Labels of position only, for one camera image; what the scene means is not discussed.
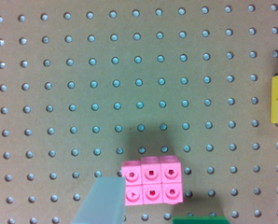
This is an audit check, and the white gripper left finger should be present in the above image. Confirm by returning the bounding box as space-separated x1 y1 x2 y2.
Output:
71 177 126 224

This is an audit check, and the pink snap cube block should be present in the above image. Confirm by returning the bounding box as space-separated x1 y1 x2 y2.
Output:
121 155 183 206

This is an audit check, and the green block with hole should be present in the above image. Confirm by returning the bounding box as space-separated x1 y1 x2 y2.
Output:
172 216 230 224

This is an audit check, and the brown perforated pegboard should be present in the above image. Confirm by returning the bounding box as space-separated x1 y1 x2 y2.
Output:
0 0 278 224

